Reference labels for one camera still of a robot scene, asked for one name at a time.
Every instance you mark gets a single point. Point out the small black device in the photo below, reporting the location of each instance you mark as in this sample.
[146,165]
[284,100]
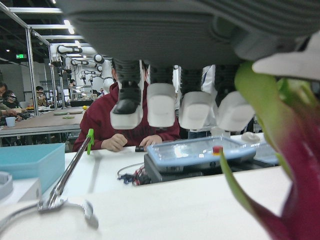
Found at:
[140,149]

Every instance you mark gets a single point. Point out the magenta dragon fruit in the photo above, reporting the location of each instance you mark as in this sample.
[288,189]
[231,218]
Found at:
[300,160]

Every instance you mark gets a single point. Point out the left grey white robot hand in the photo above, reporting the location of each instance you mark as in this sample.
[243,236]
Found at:
[160,30]

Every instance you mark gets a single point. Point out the person wearing headset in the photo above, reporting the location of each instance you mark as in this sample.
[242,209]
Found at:
[10,102]

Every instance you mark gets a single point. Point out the metal utensil with green tip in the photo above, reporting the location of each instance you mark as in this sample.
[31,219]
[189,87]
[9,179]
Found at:
[72,162]

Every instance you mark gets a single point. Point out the person in maroon hoodie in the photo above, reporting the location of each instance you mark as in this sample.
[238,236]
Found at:
[100,120]

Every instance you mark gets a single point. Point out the aluminium frame post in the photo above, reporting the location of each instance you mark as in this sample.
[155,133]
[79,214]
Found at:
[32,75]

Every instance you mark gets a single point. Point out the green exit sign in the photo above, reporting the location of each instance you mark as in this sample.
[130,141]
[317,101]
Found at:
[21,56]

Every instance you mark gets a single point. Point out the light blue cup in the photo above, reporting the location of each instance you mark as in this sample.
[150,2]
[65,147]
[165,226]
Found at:
[10,122]

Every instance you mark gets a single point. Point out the white paper cup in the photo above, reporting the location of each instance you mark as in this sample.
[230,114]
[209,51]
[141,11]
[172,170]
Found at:
[220,132]

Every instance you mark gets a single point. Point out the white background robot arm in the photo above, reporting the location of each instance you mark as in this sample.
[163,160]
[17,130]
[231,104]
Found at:
[105,72]

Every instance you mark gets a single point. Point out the teal plastic bin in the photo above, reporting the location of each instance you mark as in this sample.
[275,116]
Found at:
[32,162]

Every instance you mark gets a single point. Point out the black control box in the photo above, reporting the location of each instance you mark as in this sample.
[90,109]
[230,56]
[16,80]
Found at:
[155,172]

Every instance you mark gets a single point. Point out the white round lump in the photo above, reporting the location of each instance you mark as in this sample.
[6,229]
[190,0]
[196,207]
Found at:
[250,137]

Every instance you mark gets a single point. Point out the person in olive top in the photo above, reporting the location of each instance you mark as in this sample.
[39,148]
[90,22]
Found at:
[40,97]

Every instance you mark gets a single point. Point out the white cardboard box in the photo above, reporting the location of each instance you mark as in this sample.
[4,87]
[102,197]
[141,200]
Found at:
[22,190]

